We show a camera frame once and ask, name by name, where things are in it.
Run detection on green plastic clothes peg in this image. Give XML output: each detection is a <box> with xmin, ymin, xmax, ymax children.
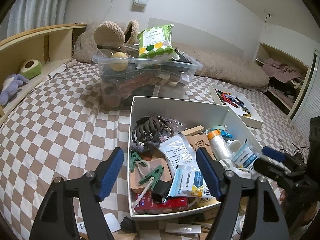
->
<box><xmin>138</xmin><ymin>165</ymin><xmax>164</xmax><ymax>187</ymax></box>

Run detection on green dotted wipes pack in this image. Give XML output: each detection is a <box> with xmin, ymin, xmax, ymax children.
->
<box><xmin>137</xmin><ymin>24</ymin><xmax>180</xmax><ymax>61</ymax></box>

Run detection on wooden headboard shelf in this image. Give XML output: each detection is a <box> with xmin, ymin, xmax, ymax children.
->
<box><xmin>1</xmin><ymin>23</ymin><xmax>87</xmax><ymax>123</ymax></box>

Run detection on white long slim box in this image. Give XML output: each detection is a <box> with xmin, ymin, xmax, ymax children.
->
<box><xmin>165</xmin><ymin>223</ymin><xmax>201</xmax><ymax>235</ymax></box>

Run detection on black hair claw clip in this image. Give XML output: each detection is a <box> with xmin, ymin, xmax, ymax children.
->
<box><xmin>131</xmin><ymin>116</ymin><xmax>174</xmax><ymax>143</ymax></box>

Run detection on white cardboard shoe box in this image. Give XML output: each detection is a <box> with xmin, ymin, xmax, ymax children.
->
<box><xmin>127</xmin><ymin>96</ymin><xmax>262</xmax><ymax>221</ymax></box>

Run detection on clear plastic storage bin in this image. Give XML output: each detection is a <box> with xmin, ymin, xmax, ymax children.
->
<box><xmin>92</xmin><ymin>49</ymin><xmax>202</xmax><ymax>111</ymax></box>

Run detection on beige knitted slipper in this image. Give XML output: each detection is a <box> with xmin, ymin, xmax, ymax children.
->
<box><xmin>94</xmin><ymin>20</ymin><xmax>139</xmax><ymax>46</ymax></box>

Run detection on black small charger block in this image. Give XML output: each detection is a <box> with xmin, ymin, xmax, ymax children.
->
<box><xmin>120</xmin><ymin>216</ymin><xmax>137</xmax><ymax>233</ymax></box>

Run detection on checkered bed sheet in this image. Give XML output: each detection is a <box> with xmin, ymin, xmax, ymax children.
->
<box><xmin>1</xmin><ymin>63</ymin><xmax>309</xmax><ymax>239</ymax></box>

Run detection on avocado plush toy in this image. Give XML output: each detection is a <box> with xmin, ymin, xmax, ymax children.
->
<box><xmin>19</xmin><ymin>59</ymin><xmax>42</xmax><ymax>80</ymax></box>

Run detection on red gift packet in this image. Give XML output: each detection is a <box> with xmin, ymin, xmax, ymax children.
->
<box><xmin>134</xmin><ymin>191</ymin><xmax>189</xmax><ymax>215</ymax></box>

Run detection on blue white mask packet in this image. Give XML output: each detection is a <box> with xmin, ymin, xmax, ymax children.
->
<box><xmin>158</xmin><ymin>134</ymin><xmax>199</xmax><ymax>179</ymax></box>

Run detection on beige fluffy blanket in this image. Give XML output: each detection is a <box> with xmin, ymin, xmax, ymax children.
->
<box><xmin>74</xmin><ymin>23</ymin><xmax>270</xmax><ymax>92</ymax></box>

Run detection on carved wooden plaque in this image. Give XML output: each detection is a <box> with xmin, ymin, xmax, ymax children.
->
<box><xmin>186</xmin><ymin>134</ymin><xmax>215</xmax><ymax>160</ymax></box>

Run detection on purple plush toy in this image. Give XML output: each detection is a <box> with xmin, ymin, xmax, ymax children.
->
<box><xmin>1</xmin><ymin>74</ymin><xmax>29</xmax><ymax>106</ymax></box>

